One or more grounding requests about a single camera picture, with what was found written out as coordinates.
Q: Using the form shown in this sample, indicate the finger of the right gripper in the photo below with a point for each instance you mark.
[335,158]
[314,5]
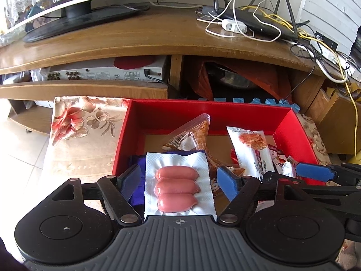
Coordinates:
[315,172]

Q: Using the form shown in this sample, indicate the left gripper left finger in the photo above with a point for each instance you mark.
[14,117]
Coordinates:
[116,192]

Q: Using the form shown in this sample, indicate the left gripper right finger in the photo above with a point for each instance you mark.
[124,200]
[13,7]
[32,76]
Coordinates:
[241,193]

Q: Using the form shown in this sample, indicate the long white jerky packet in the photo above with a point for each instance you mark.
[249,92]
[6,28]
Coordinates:
[252,151]

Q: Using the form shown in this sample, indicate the white red snack packet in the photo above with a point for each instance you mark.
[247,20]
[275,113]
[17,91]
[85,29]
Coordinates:
[284,165]

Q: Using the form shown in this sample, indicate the white sausage packet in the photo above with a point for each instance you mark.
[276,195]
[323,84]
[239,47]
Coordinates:
[178,185]

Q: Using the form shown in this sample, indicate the brown clear snack packet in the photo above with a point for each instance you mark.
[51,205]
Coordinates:
[190,136]

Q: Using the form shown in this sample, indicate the purple snack packet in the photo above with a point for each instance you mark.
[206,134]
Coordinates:
[137,199]

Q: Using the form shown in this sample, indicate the orange brown snack packet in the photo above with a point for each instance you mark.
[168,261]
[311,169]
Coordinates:
[224,177]

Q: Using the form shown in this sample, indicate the brown cardboard box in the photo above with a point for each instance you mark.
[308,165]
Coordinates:
[335,118]

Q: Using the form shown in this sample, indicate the floral tablecloth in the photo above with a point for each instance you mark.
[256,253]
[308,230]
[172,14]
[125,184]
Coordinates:
[85,133]

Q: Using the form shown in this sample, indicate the red cardboard box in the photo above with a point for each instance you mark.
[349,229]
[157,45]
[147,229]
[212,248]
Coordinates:
[147,122]

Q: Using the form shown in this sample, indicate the silver AV receiver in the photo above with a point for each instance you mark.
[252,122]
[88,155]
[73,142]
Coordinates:
[130,68]

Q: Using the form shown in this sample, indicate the black wifi router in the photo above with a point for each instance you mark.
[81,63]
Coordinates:
[270,25]

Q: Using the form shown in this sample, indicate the white power adapter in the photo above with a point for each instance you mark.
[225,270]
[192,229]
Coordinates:
[234,26]

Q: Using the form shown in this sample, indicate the wooden TV stand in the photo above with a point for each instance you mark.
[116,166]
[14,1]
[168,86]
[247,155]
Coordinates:
[156,32]

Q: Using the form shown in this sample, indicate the black monitor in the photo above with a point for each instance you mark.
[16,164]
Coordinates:
[49,18]

